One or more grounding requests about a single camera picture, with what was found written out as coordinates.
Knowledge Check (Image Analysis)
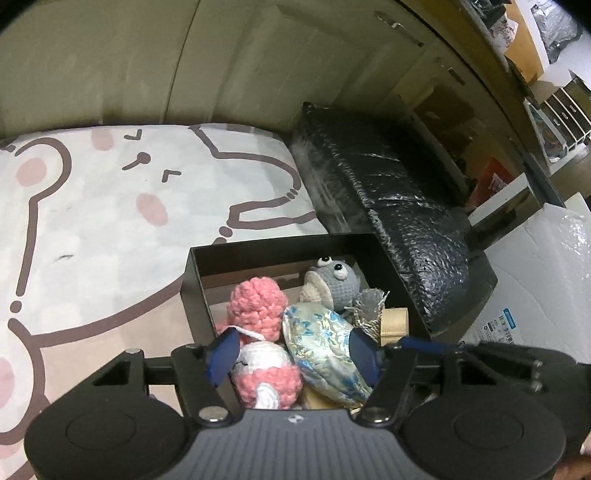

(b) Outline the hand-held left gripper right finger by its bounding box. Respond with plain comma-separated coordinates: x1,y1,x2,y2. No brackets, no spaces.
348,330,467,426

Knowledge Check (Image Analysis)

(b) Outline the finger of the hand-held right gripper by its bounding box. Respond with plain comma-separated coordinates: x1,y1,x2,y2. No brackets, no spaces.
401,338,543,394

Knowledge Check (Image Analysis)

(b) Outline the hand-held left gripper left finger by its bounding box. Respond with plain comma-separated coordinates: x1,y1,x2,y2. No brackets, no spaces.
90,330,243,428

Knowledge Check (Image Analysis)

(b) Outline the light wooden block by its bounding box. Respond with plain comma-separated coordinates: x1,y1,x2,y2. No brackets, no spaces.
379,307,409,344

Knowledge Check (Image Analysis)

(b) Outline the floral fabric pouch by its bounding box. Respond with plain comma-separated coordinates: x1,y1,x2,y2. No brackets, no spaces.
281,302,375,407

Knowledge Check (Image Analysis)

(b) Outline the silver tassel ornament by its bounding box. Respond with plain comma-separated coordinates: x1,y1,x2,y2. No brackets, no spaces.
351,290,392,335

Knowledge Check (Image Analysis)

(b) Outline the pink crochet doll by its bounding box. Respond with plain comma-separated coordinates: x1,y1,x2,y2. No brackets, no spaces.
215,277,303,411

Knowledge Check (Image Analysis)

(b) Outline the grey crochet fish toy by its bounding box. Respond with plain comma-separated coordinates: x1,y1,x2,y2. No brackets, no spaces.
300,256,365,315

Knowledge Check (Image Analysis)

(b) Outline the black cardboard box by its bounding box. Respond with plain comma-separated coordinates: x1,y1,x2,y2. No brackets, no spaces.
181,233,435,411

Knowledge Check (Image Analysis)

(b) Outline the black bubble wrap package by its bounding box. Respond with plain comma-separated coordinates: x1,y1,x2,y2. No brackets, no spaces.
288,102,499,337

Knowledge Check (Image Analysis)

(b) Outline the white bubble mailer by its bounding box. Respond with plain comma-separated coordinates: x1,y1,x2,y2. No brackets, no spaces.
462,203,591,365

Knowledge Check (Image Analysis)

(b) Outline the white flat board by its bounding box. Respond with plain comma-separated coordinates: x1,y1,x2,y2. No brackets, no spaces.
466,173,529,227

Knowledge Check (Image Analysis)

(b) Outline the printed cartoon blanket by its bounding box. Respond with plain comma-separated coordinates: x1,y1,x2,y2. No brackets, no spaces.
0,122,333,480

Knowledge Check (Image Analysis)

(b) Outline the red printed box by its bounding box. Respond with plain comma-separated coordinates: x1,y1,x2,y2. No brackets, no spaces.
475,157,513,199

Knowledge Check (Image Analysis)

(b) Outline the cream cabinet door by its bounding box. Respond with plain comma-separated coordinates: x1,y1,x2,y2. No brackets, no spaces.
0,0,199,139
166,0,426,134
392,46,509,185

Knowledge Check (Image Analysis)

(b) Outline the wood-edged countertop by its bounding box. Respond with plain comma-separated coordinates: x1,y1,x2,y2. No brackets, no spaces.
397,0,568,208

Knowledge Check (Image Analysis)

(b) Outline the beige drawer organizer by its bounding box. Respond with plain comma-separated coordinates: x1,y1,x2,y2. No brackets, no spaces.
526,71,591,160

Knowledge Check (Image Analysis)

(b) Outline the brown cardboard box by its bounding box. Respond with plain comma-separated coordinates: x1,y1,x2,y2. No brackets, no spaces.
503,0,555,84

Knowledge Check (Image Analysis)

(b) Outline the metal cabinet handle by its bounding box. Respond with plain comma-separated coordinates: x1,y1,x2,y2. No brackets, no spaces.
436,56,466,85
376,13,423,47

